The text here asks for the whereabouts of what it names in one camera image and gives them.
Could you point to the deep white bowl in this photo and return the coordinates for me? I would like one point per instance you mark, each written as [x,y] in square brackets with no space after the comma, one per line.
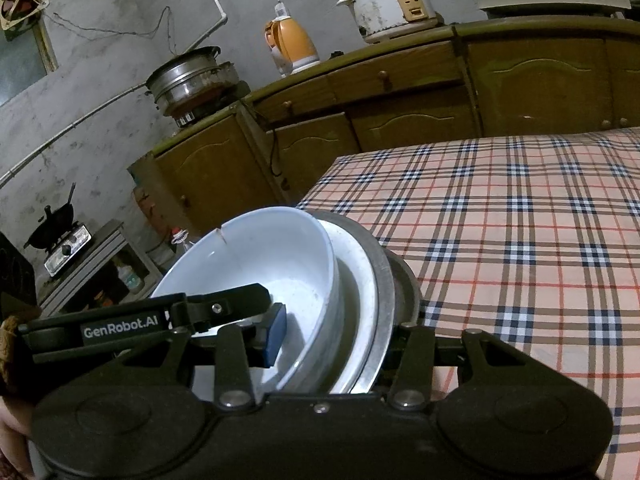
[280,250]

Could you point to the wide white bowl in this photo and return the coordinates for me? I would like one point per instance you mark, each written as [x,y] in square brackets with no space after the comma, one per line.
[352,280]

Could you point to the wooden cabinet with drawers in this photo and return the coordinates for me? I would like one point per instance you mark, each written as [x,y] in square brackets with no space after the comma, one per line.
[390,85]

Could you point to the white rice cooker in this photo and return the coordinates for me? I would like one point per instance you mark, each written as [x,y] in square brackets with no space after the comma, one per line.
[385,5]

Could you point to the tabletop gas stove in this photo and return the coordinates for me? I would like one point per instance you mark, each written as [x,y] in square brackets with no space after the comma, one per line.
[67,252]

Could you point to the steel steamer pot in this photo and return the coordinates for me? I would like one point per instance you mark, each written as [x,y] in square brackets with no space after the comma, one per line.
[185,75]

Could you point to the window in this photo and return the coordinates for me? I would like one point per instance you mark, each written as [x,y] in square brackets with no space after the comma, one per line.
[20,65]

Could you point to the plaid tablecloth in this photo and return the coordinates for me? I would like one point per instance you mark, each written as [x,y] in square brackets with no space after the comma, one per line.
[500,235]

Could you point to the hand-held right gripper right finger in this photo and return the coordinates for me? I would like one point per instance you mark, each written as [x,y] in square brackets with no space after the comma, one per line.
[415,355]

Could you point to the person's left forearm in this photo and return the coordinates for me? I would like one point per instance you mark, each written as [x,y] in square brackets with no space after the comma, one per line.
[10,425]

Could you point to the grey stove stand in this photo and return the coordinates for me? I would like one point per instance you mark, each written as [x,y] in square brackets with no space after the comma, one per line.
[110,245]

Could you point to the wall exhaust fan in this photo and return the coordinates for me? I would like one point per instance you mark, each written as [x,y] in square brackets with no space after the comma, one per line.
[20,5]

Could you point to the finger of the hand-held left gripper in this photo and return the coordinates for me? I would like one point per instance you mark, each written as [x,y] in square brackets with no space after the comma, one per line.
[235,302]

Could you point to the wooden corner cabinet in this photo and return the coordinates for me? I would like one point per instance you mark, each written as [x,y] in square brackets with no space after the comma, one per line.
[215,170]

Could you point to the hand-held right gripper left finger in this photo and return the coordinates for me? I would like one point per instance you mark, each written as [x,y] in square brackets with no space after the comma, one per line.
[275,332]

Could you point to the steel bowl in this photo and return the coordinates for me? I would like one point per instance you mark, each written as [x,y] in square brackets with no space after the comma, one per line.
[382,290]

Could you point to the orange electric kettle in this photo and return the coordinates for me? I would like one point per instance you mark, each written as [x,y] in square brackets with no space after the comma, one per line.
[297,42]

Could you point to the large steel plate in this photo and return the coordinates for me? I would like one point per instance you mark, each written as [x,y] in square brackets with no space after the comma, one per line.
[412,292]

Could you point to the black wok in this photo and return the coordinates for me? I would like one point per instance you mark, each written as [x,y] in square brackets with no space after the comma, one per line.
[52,220]

